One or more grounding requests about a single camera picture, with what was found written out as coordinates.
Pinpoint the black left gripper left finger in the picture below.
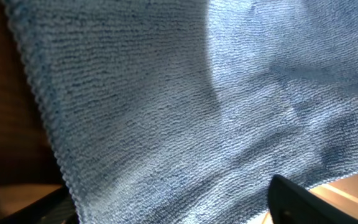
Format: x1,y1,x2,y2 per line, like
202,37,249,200
0,187,79,224

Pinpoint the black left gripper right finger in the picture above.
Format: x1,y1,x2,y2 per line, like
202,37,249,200
267,174,358,224

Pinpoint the blue microfiber cloth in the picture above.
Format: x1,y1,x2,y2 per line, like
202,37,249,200
4,0,358,223

